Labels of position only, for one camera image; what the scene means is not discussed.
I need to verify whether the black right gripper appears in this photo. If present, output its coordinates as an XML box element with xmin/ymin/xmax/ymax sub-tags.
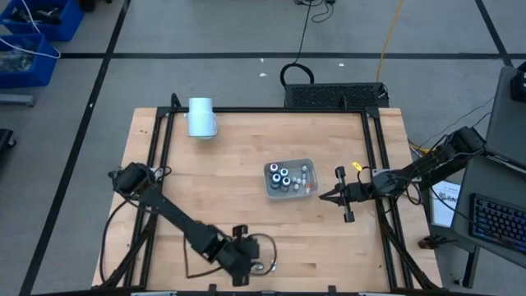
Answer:
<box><xmin>319</xmin><ymin>166</ymin><xmax>376</xmax><ymax>224</ymax></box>

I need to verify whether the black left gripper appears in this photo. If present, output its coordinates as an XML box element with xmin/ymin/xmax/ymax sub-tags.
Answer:
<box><xmin>219</xmin><ymin>224</ymin><xmax>262</xmax><ymax>288</ymax></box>

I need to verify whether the black perforated computer case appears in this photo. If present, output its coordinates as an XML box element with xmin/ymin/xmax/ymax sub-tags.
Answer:
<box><xmin>283</xmin><ymin>81</ymin><xmax>390</xmax><ymax>110</ymax></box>

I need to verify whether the black clamp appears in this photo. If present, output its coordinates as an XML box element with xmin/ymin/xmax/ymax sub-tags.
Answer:
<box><xmin>418</xmin><ymin>234</ymin><xmax>453</xmax><ymax>251</ymax></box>

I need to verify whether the white printed paper sheet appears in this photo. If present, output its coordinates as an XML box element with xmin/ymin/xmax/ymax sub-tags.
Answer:
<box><xmin>429</xmin><ymin>179</ymin><xmax>462</xmax><ymax>229</ymax></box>

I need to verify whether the grey keyboard desk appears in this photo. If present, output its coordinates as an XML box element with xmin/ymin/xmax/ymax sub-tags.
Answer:
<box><xmin>427</xmin><ymin>152</ymin><xmax>526</xmax><ymax>271</ymax></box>

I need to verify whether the black backlit keyboard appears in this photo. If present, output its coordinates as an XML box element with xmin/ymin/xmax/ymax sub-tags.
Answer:
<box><xmin>468</xmin><ymin>192</ymin><xmax>526</xmax><ymax>252</ymax></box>

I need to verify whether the grey monitor desk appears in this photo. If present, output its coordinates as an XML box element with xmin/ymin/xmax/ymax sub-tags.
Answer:
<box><xmin>483</xmin><ymin>65</ymin><xmax>526</xmax><ymax>169</ymax></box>

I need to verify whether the black monitor base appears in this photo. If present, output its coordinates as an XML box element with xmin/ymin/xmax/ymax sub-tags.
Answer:
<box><xmin>510</xmin><ymin>61</ymin><xmax>526</xmax><ymax>104</ymax></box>

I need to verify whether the black floor object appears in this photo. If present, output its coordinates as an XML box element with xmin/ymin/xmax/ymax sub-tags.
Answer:
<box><xmin>0</xmin><ymin>127</ymin><xmax>17</xmax><ymax>164</ymax></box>

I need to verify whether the blue plastic crate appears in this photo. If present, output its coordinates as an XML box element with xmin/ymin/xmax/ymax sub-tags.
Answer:
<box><xmin>0</xmin><ymin>0</ymin><xmax>85</xmax><ymax>43</ymax></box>
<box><xmin>0</xmin><ymin>32</ymin><xmax>61</xmax><ymax>90</ymax></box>

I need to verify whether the grey metal bar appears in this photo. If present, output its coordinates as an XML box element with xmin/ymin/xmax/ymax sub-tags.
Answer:
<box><xmin>0</xmin><ymin>93</ymin><xmax>36</xmax><ymax>108</ymax></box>

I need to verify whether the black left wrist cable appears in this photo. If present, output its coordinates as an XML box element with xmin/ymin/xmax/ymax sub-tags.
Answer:
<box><xmin>182</xmin><ymin>232</ymin><xmax>279</xmax><ymax>280</ymax></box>

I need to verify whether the yellow cable connector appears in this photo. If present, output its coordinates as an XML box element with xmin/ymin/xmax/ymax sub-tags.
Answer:
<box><xmin>408</xmin><ymin>141</ymin><xmax>432</xmax><ymax>157</ymax></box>

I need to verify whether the black aluminium table frame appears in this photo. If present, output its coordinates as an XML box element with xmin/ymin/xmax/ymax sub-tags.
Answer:
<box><xmin>92</xmin><ymin>92</ymin><xmax>443</xmax><ymax>296</ymax></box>

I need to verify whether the black left base cable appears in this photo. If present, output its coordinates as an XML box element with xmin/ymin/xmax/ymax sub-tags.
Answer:
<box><xmin>98</xmin><ymin>197</ymin><xmax>143</xmax><ymax>284</ymax></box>

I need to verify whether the black looped floor cable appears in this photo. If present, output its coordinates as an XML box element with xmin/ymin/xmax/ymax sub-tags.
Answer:
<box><xmin>279</xmin><ymin>0</ymin><xmax>316</xmax><ymax>88</ymax></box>

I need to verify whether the thin black cable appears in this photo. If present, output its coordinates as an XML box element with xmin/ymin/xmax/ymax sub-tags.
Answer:
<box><xmin>422</xmin><ymin>96</ymin><xmax>495</xmax><ymax>146</ymax></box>
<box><xmin>468</xmin><ymin>112</ymin><xmax>493</xmax><ymax>131</ymax></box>

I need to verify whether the yellow hanging cable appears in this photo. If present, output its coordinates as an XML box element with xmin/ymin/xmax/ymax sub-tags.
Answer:
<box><xmin>376</xmin><ymin>0</ymin><xmax>406</xmax><ymax>83</ymax></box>

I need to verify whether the white cable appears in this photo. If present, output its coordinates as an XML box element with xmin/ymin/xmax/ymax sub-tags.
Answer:
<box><xmin>0</xmin><ymin>0</ymin><xmax>62</xmax><ymax>59</ymax></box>

